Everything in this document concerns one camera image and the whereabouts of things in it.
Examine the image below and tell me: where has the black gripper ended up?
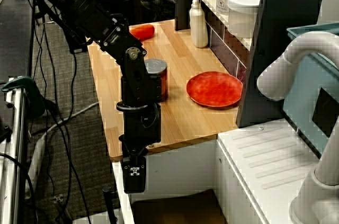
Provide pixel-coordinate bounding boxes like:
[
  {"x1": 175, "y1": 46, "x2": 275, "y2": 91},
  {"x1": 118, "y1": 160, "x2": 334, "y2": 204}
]
[{"x1": 116, "y1": 103, "x2": 162, "y2": 194}]

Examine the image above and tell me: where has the white toy sink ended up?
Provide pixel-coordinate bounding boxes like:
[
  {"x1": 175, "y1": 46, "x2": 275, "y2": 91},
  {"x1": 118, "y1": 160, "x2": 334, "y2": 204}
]
[{"x1": 111, "y1": 118, "x2": 323, "y2": 224}]

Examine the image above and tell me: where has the dark toy kitchen shelf unit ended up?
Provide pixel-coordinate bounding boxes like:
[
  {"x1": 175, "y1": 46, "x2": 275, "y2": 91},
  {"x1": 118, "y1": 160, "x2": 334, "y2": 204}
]
[{"x1": 174, "y1": 0, "x2": 331, "y2": 129}]

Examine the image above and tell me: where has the orange can with grey lid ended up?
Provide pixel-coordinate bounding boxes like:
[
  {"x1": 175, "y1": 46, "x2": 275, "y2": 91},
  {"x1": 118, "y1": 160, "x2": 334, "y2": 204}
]
[{"x1": 144, "y1": 58, "x2": 168, "y2": 102}]

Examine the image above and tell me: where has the silver metal frame rail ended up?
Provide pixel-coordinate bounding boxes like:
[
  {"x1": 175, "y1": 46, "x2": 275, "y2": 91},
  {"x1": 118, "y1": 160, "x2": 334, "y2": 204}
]
[{"x1": 0, "y1": 78, "x2": 27, "y2": 224}]

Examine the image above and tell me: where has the small clear white-lid container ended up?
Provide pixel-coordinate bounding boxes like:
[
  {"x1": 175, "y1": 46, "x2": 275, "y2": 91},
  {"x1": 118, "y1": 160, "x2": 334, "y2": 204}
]
[{"x1": 227, "y1": 0, "x2": 263, "y2": 39}]

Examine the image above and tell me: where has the black floor cable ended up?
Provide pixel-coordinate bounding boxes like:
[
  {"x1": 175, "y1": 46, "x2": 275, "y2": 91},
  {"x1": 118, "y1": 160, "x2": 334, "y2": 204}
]
[
  {"x1": 39, "y1": 17, "x2": 92, "y2": 224},
  {"x1": 30, "y1": 51, "x2": 78, "y2": 137}
]

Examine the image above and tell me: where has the dark grey desk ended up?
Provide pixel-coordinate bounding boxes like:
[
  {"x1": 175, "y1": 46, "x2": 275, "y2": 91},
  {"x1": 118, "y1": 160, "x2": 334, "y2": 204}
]
[{"x1": 0, "y1": 0, "x2": 37, "y2": 82}]

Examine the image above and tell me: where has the white toy detergent bottle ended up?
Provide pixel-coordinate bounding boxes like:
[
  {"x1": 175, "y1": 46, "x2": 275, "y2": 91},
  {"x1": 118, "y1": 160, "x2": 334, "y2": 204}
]
[{"x1": 189, "y1": 0, "x2": 209, "y2": 49}]

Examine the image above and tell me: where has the teal plastic bin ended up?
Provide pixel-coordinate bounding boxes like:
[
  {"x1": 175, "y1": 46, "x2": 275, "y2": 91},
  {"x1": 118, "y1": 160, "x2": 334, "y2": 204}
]
[{"x1": 282, "y1": 22, "x2": 339, "y2": 156}]

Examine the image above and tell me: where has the thick black cable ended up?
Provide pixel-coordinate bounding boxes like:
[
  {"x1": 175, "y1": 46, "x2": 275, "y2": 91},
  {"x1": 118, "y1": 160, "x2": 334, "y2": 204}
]
[{"x1": 0, "y1": 152, "x2": 38, "y2": 224}]

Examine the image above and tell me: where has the black metal post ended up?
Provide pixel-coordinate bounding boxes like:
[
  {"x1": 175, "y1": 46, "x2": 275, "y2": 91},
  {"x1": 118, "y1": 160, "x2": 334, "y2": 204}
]
[{"x1": 102, "y1": 185, "x2": 119, "y2": 224}]

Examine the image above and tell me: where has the grey toy faucet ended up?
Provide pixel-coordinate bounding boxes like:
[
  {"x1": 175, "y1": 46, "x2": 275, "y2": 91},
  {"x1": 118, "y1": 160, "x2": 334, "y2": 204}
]
[{"x1": 256, "y1": 30, "x2": 339, "y2": 224}]

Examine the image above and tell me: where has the white power strip cable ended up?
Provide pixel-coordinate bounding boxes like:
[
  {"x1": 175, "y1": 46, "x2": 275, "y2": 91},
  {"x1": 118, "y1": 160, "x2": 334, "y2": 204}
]
[{"x1": 25, "y1": 101, "x2": 99, "y2": 193}]

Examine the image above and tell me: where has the orange toy sausage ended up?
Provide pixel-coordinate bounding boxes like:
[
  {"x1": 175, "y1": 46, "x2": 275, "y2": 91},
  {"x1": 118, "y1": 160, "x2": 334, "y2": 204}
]
[{"x1": 129, "y1": 24, "x2": 155, "y2": 41}]

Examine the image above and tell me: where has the red round plate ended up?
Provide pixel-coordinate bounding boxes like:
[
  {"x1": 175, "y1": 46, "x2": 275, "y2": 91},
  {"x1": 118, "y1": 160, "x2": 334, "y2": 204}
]
[{"x1": 186, "y1": 71, "x2": 244, "y2": 109}]

